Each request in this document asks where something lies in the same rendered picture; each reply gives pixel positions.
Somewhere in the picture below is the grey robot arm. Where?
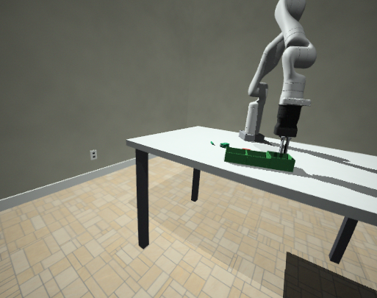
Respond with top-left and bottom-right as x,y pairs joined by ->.
245,0 -> 317,135

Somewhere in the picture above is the green bin rack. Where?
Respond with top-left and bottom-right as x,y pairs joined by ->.
224,147 -> 295,172

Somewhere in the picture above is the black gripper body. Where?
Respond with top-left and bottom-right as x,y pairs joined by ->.
273,91 -> 312,138

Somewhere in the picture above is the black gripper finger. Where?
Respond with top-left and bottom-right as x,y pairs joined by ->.
279,135 -> 285,154
283,136 -> 292,154

